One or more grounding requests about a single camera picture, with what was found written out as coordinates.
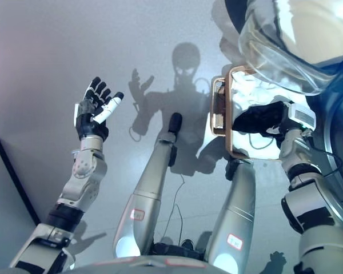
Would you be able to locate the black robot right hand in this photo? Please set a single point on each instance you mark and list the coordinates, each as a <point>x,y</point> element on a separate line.
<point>298,115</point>

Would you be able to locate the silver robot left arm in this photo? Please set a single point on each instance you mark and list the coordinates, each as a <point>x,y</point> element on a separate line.
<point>80,182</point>

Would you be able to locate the dark grey washing machine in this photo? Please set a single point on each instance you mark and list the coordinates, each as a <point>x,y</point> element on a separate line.
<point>341,142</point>

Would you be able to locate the brown laundry basket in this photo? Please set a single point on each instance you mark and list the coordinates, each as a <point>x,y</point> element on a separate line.
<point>228,114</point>

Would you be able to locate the grey robot torso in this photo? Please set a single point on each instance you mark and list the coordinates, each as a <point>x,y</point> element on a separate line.
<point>160,265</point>

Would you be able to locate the black baseboard strip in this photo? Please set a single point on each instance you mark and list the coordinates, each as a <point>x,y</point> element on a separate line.
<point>15,179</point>

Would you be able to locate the white clothes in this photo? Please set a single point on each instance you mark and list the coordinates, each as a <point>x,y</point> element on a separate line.
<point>254,85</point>

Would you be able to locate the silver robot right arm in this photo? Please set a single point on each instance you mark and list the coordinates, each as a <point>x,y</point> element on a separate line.
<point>306,205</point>

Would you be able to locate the silver robot leg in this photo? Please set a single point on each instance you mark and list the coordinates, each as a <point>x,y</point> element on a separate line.
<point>237,208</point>
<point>145,199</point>

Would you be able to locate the silver robot right leg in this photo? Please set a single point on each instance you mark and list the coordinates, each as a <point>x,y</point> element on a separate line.
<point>237,208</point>

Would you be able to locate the round washing machine door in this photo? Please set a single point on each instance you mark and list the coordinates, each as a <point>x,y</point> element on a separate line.
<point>280,42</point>

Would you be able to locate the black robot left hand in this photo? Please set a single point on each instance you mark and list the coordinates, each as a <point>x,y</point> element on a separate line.
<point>91,114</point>

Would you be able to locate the silver robot left leg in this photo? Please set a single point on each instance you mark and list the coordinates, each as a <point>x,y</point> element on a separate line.
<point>145,199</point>

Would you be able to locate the black garment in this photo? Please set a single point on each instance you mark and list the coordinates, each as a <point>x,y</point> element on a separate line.
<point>254,118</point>

